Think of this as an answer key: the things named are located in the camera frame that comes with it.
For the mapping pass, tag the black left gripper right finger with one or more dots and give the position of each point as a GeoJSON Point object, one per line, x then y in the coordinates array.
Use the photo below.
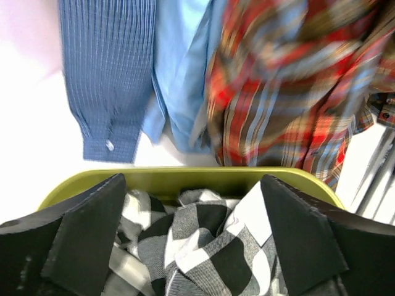
{"type": "Point", "coordinates": [324, 250]}

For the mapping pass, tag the dark blue checkered shirt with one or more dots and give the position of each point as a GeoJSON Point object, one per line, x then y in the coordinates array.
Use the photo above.
{"type": "Point", "coordinates": [107, 49]}

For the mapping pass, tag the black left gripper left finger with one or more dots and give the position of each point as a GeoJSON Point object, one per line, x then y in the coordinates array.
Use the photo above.
{"type": "Point", "coordinates": [63, 249]}

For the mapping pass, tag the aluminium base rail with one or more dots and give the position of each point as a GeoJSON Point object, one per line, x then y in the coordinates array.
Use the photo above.
{"type": "Point", "coordinates": [377, 179]}

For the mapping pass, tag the olive green plastic basket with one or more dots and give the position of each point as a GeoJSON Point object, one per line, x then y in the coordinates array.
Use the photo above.
{"type": "Point", "coordinates": [166, 182]}

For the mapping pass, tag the black white checkered shirt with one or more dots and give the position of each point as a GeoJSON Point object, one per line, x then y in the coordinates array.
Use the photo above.
{"type": "Point", "coordinates": [206, 245]}

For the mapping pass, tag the red plaid shirt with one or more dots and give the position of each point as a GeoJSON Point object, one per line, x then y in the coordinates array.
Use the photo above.
{"type": "Point", "coordinates": [291, 82]}

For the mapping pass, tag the light blue shirt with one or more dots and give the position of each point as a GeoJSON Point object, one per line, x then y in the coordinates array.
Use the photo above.
{"type": "Point", "coordinates": [186, 36]}

